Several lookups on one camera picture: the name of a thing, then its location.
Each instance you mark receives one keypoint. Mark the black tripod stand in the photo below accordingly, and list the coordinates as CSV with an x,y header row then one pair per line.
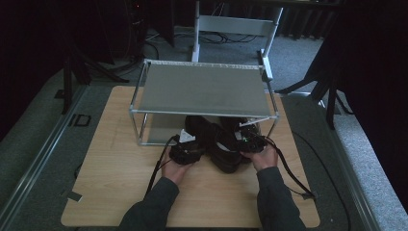
x,y
67,86
330,99

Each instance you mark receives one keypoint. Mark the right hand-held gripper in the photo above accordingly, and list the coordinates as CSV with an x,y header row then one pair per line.
x,y
251,142

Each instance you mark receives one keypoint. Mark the black rectangular floor bracket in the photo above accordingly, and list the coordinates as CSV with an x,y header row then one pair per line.
x,y
80,120

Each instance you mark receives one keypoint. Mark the metal floor rail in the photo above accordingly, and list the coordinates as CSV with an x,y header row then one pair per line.
x,y
35,160
351,179

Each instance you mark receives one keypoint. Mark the white metal stand frame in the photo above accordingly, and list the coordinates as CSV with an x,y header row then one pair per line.
x,y
235,25

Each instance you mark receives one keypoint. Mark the grey tape strip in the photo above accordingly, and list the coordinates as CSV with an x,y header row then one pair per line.
x,y
74,196

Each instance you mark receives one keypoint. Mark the person's right hand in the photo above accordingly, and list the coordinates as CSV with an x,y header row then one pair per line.
x,y
263,159

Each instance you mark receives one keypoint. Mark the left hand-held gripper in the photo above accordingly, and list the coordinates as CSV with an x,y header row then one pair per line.
x,y
184,150

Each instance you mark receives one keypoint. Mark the black computer tower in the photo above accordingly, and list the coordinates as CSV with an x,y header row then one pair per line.
x,y
136,29

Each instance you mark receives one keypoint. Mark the metal frame shoe rack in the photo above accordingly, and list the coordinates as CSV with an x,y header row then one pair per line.
x,y
205,89

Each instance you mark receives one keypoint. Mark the person's left hand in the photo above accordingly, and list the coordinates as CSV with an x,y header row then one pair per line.
x,y
174,170

